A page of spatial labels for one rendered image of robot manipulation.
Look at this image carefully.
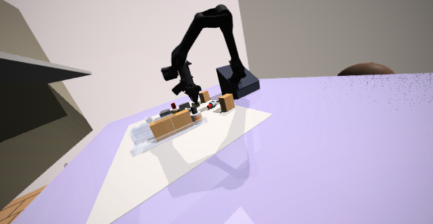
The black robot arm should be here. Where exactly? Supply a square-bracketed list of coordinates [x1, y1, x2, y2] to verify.
[161, 4, 246, 85]

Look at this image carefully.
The tan rectangular block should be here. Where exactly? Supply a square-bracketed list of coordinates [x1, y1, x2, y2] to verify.
[150, 116, 175, 139]
[170, 109, 193, 130]

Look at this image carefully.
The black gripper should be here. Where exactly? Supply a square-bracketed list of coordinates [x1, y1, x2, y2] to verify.
[180, 74, 202, 105]

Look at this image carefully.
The tan cardboard box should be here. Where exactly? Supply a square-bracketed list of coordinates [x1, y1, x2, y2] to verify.
[199, 91, 210, 103]
[219, 94, 235, 112]

